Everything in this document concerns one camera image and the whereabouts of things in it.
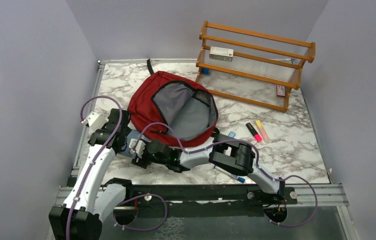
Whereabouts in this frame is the yellow highlighter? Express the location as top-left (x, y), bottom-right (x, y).
top-left (255, 120), bottom-right (270, 143)

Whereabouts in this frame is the white blue marker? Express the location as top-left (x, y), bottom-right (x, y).
top-left (213, 165), bottom-right (245, 184)

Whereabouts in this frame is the small blue block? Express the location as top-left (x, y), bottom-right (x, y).
top-left (201, 67), bottom-right (210, 75)

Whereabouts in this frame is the small red white box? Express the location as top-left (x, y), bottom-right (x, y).
top-left (276, 85), bottom-right (286, 98)

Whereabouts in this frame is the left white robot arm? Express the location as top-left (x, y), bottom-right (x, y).
top-left (48, 108), bottom-right (133, 240)

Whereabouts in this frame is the orange wooden shelf rack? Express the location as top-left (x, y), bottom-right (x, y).
top-left (195, 21), bottom-right (316, 112)

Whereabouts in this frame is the dark blue book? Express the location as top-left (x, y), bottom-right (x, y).
top-left (119, 129), bottom-right (140, 159)

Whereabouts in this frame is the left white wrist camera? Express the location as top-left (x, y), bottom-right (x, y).
top-left (80, 111), bottom-right (108, 132)

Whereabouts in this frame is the pink black highlighter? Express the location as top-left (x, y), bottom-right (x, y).
top-left (245, 122), bottom-right (263, 143)

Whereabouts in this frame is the blue glue stick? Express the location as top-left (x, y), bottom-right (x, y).
top-left (228, 131), bottom-right (236, 138)

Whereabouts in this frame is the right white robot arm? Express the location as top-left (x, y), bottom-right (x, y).
top-left (128, 134), bottom-right (285, 204)

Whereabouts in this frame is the white box on shelf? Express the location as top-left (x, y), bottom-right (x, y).
top-left (209, 46), bottom-right (234, 62)

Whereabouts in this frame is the black metal base rail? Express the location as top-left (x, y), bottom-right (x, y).
top-left (54, 175), bottom-right (350, 220)

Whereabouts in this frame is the red student backpack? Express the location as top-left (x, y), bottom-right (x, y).
top-left (127, 71), bottom-right (219, 148)

